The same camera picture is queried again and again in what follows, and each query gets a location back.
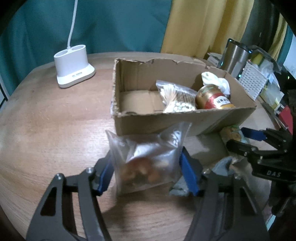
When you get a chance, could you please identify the blue and white tissue pack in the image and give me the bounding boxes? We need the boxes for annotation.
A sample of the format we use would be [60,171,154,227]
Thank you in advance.
[201,72,231,95]

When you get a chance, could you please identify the clear plastic bags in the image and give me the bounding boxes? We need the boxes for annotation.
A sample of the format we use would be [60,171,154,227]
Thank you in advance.
[250,46,281,82]

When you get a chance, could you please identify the small white box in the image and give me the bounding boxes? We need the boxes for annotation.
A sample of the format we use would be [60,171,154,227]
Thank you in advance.
[207,53,223,68]

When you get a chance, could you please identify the white perforated basket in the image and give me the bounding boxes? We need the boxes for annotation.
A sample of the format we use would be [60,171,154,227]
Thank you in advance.
[238,61,270,100]

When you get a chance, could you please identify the white desk lamp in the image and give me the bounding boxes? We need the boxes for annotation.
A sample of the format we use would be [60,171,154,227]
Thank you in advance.
[54,0,96,88]

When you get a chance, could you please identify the cardboard box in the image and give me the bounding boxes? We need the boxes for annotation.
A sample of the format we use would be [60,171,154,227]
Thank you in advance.
[111,58,257,137]

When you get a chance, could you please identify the teal curtain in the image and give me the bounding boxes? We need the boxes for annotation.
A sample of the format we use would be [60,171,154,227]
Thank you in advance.
[0,0,173,98]

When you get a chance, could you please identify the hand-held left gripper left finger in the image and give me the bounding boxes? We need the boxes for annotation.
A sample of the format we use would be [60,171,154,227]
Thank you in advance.
[25,155,114,241]

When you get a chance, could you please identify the yellow green snack packet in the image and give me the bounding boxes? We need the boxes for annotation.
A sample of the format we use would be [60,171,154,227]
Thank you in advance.
[220,125,249,144]

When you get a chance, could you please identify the bag of cotton swabs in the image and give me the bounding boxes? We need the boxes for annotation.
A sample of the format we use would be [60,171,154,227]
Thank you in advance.
[155,80,198,113]

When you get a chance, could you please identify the yellow curtain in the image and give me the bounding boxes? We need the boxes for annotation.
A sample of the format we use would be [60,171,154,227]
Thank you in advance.
[160,0,255,59]

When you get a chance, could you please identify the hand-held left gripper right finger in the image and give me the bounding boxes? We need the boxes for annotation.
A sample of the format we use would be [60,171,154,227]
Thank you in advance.
[179,146,271,241]

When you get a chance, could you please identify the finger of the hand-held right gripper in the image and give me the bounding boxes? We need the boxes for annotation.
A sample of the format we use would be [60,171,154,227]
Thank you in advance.
[240,127,292,145]
[226,139,263,161]

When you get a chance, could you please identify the red box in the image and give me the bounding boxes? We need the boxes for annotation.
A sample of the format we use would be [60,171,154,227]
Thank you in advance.
[279,105,295,131]

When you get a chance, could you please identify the red and gold tin can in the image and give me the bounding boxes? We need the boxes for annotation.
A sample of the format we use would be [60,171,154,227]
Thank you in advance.
[195,84,235,110]

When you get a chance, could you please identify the clear bag of snacks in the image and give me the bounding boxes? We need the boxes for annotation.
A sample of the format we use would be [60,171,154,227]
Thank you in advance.
[105,122,192,194]

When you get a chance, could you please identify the grey cloth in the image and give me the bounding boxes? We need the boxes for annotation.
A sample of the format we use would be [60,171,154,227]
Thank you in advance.
[169,156,234,196]

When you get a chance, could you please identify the stainless steel tumbler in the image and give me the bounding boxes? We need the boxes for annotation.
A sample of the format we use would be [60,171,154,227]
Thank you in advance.
[221,38,251,77]

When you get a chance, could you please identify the grey curtain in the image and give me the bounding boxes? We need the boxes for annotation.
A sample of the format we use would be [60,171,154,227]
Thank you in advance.
[240,0,281,50]

